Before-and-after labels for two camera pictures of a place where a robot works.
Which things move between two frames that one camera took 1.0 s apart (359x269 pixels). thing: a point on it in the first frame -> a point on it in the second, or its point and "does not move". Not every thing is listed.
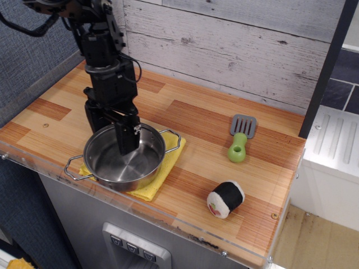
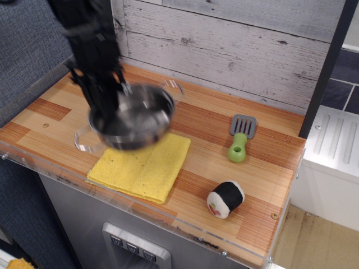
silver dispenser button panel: x=123 y=249 does not move
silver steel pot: x=117 y=172 -> x=143 y=115
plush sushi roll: x=226 y=198 does not move
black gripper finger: x=128 y=132 -> x=118 y=78
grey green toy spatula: x=243 y=126 does not move
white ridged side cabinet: x=327 y=185 does not move
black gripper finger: x=97 y=118 -> x=87 y=87
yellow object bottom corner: x=19 y=263 does not move
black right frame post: x=328 y=66 does not move
